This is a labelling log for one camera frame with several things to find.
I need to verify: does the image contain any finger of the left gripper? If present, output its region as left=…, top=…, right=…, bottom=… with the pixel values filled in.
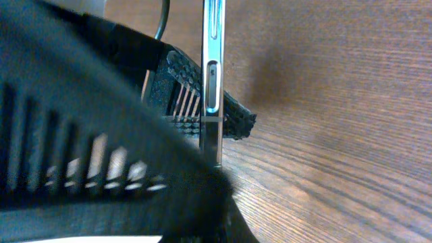
left=140, top=42, right=257, bottom=141

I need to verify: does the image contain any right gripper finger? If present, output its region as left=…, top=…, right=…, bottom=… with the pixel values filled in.
left=1, top=1, right=256, bottom=242

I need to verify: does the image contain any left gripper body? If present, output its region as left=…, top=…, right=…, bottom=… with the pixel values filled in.
left=48, top=6, right=166, bottom=88

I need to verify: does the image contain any black smartphone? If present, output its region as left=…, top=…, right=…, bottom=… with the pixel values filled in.
left=199, top=0, right=226, bottom=167

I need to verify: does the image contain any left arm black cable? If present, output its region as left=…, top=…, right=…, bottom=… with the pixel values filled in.
left=154, top=0, right=171, bottom=41

